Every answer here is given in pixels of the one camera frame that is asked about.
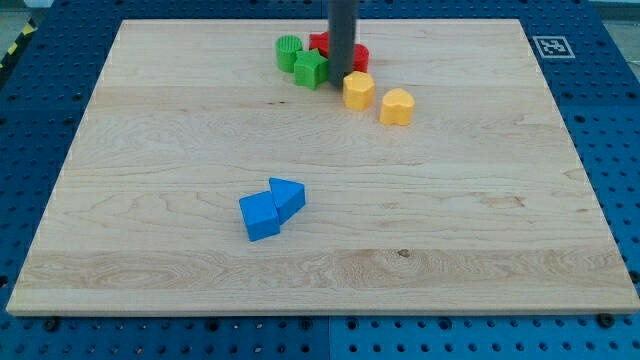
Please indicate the red cylinder block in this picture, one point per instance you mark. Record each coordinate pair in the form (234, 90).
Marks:
(361, 58)

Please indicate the green star block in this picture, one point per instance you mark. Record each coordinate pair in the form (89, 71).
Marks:
(310, 69)

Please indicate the blue cube block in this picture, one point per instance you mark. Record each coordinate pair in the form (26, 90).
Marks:
(260, 215)

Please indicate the blue triangle block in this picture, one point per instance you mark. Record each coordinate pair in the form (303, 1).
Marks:
(289, 197)

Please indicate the red star block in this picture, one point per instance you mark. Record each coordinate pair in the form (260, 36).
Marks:
(320, 41)

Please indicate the yellow heart block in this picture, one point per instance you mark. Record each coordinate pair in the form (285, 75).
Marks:
(397, 107)

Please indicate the white fiducial marker tag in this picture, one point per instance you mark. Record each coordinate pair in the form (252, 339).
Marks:
(553, 47)

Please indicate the yellow pentagon block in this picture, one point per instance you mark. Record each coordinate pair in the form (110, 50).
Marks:
(358, 91)

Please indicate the wooden board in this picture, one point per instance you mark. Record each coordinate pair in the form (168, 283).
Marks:
(479, 206)

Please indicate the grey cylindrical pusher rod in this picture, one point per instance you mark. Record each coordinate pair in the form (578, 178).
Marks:
(342, 24)

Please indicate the green cylinder block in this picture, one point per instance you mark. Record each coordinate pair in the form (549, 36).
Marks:
(286, 49)

